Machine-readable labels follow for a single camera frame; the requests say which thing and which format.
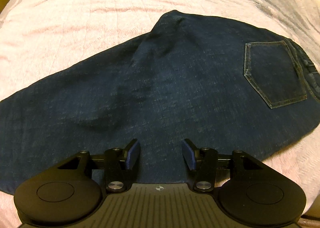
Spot dark blue pocket jeans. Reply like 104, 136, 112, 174
0, 10, 320, 190

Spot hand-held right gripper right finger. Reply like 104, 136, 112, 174
181, 138, 263, 192

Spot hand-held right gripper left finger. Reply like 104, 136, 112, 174
57, 138, 140, 193

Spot grey pink bed blanket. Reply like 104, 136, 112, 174
0, 0, 320, 218

